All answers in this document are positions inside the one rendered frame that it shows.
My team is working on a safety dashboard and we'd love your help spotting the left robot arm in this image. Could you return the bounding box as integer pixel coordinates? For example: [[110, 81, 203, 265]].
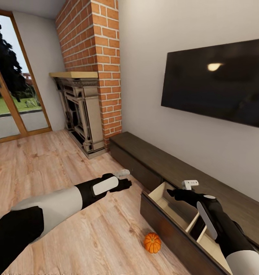
[[0, 169, 132, 275]]

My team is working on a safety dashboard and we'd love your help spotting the pumpkin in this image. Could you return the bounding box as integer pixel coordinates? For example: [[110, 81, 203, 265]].
[[143, 232, 161, 254]]

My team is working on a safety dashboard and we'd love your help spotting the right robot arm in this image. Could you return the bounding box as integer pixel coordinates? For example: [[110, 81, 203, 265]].
[[167, 180, 259, 275]]

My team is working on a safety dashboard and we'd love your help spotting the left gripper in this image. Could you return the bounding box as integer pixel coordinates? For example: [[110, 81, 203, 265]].
[[116, 178, 132, 192]]

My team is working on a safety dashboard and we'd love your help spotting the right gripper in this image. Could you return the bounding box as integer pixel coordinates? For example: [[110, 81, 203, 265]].
[[167, 188, 194, 204]]

